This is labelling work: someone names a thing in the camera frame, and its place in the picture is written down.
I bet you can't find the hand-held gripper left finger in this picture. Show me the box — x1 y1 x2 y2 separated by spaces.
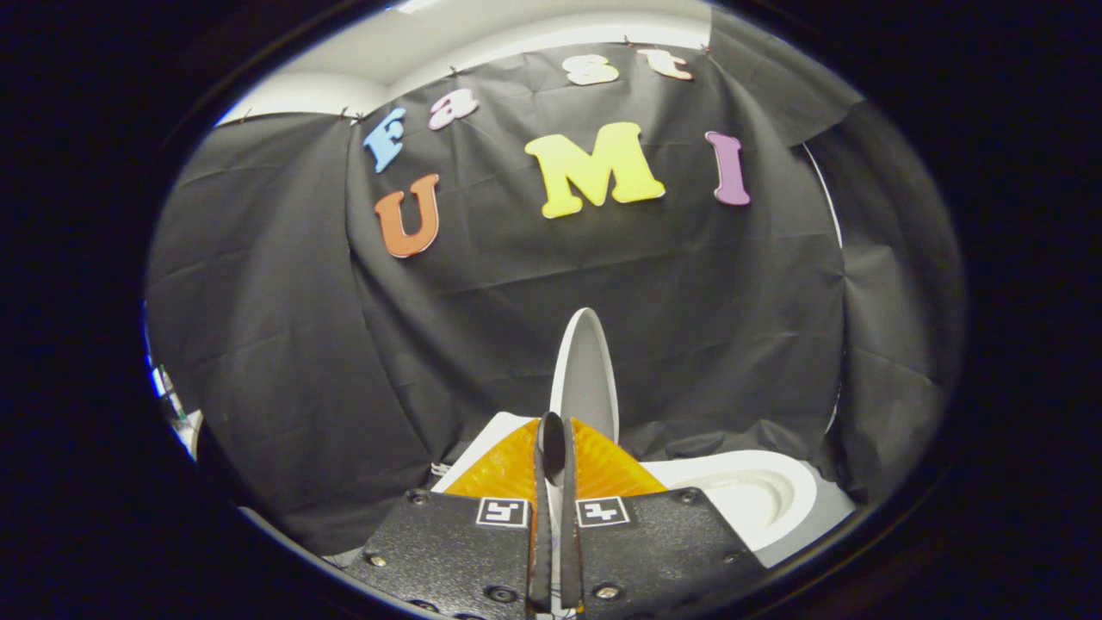
344 416 553 617

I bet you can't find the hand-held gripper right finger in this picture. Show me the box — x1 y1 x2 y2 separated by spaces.
560 418 767 617

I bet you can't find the white toilet lid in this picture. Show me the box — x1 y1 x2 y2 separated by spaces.
549 307 620 445

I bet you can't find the white toilet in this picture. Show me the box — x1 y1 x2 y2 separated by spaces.
430 412 819 556

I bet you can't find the black backdrop cloth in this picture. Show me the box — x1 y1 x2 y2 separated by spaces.
142 17 965 556

